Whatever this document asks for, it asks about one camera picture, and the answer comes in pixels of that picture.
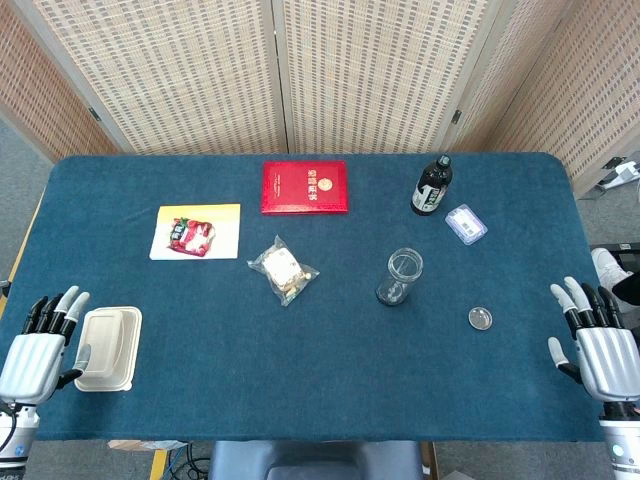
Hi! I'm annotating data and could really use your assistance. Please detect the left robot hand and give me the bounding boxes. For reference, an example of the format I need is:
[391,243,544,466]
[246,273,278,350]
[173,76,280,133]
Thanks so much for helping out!
[0,285,94,407]

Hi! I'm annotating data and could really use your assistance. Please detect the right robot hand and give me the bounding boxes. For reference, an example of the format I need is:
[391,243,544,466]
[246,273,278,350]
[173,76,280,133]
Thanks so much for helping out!
[547,276,640,404]

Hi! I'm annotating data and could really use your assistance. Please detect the beige lidded lunch box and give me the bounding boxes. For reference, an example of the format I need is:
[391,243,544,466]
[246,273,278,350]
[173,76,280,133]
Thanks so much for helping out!
[73,305,143,393]

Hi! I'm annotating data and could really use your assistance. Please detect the white shoe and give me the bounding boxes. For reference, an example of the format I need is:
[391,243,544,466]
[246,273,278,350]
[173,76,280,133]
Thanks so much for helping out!
[591,248,634,296]

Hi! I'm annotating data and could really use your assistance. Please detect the black floor stand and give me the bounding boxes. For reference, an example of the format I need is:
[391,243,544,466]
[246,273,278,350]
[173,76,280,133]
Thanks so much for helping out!
[589,242,640,257]

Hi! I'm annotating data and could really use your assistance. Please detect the brown cardboard piece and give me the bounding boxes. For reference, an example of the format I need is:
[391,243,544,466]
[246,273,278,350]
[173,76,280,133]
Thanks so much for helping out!
[107,439,189,453]

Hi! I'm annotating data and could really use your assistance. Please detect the white power strip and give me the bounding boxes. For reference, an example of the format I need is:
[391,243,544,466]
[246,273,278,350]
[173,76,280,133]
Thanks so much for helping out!
[597,157,640,190]

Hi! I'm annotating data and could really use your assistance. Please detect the clear plastic case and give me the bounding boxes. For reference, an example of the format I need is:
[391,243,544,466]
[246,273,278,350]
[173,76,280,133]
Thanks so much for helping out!
[444,202,489,246]

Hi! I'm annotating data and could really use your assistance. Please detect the clear glass jar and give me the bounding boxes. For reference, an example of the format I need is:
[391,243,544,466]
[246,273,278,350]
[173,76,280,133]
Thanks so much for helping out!
[375,247,425,307]

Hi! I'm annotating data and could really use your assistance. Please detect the dark brown glass bottle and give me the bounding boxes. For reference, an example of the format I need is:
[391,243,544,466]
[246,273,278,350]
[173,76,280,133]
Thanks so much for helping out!
[410,154,454,217]

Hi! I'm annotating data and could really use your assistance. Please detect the woven folding screen panel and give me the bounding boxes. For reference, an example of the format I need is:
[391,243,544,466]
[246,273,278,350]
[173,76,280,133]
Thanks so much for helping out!
[479,0,640,199]
[14,0,290,155]
[272,0,504,155]
[447,0,571,154]
[0,0,121,162]

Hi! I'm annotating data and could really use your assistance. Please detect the clear bag with cake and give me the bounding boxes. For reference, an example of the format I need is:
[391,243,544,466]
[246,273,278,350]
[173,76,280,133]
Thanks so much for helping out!
[246,235,321,308]

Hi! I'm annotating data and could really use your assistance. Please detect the blue tablecloth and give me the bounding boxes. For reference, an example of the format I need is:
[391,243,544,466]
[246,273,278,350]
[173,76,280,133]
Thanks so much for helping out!
[0,152,609,444]

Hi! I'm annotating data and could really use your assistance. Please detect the red certificate book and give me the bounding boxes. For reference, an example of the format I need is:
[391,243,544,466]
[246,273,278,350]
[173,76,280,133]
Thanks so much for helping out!
[259,160,350,216]

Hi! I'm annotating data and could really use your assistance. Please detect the black floor cables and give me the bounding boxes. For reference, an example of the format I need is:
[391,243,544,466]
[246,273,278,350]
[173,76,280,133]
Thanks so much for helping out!
[164,442,214,480]

